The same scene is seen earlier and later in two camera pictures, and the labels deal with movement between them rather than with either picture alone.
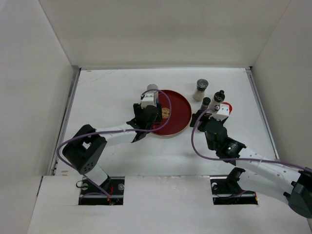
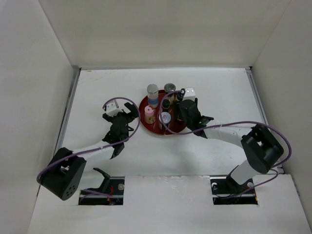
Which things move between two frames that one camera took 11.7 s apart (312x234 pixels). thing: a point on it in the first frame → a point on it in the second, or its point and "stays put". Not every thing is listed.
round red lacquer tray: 180,116 stays put
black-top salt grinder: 202,85 → 169,87
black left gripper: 138,110 → 133,112
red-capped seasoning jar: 230,107 → 166,118
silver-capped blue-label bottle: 155,93 stays put
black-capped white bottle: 218,97 → 180,94
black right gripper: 204,118 → 180,115
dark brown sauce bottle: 205,102 → 165,104
